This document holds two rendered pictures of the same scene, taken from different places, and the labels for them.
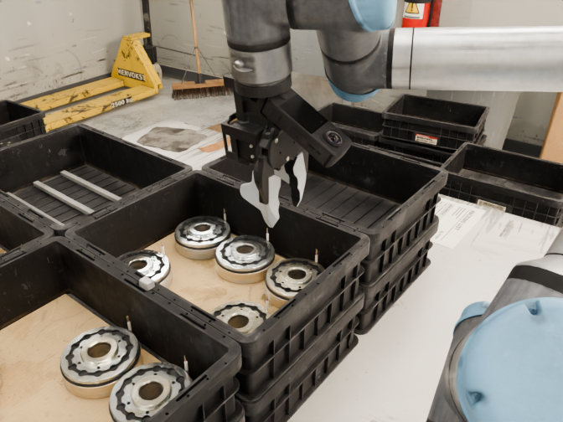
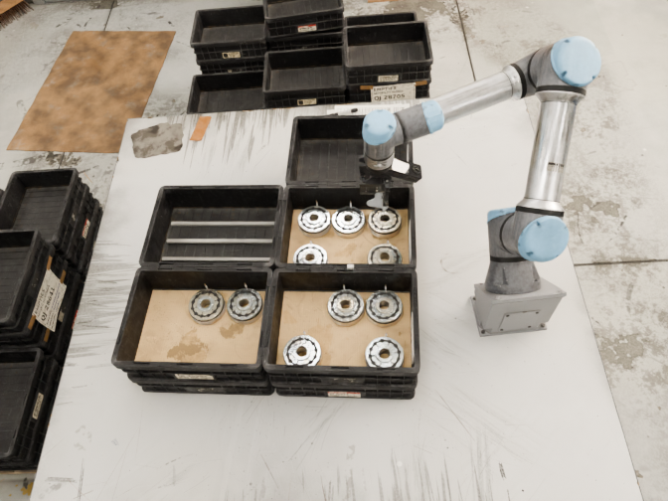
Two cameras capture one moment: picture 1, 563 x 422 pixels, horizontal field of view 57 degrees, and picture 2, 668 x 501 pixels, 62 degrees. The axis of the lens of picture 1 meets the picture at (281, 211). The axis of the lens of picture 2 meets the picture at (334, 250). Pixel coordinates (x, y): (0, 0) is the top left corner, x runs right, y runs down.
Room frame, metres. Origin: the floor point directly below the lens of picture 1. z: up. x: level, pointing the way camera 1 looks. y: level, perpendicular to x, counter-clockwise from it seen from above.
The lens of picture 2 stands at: (-0.11, 0.60, 2.25)
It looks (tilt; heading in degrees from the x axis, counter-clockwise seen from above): 57 degrees down; 331
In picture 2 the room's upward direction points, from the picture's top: 8 degrees counter-clockwise
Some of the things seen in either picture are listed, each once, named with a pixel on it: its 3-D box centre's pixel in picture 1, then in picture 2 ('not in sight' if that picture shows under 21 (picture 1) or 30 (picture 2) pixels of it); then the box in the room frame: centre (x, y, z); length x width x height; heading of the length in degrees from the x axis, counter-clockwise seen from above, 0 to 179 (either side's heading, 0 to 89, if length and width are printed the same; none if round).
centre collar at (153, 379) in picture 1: (151, 391); (384, 305); (0.44, 0.16, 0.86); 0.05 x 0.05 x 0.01
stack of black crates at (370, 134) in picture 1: (349, 150); (237, 51); (2.39, -0.34, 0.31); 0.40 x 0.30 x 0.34; 56
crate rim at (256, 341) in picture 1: (216, 241); (347, 226); (0.69, 0.10, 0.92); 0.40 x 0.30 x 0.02; 52
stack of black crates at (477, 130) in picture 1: (429, 157); (306, 35); (2.17, -0.67, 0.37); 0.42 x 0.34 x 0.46; 56
